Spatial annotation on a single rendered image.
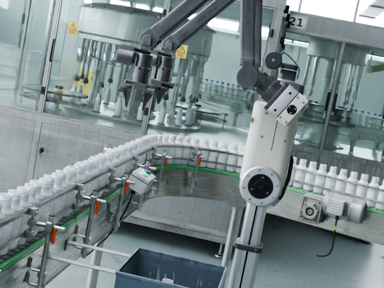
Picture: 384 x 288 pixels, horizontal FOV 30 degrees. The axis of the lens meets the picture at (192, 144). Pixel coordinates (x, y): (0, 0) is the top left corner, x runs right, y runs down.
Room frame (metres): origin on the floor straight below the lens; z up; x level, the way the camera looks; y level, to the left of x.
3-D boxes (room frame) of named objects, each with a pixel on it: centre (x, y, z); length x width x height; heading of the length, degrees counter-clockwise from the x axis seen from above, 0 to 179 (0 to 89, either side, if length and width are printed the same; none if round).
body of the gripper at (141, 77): (2.62, 0.23, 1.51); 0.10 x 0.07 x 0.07; 83
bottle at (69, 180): (2.42, 0.40, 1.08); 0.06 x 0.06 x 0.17
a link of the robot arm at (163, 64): (3.08, 0.18, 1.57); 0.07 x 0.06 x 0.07; 85
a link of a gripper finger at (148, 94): (2.62, 0.21, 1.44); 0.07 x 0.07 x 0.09; 83
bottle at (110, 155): (2.95, 0.33, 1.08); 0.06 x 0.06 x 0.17
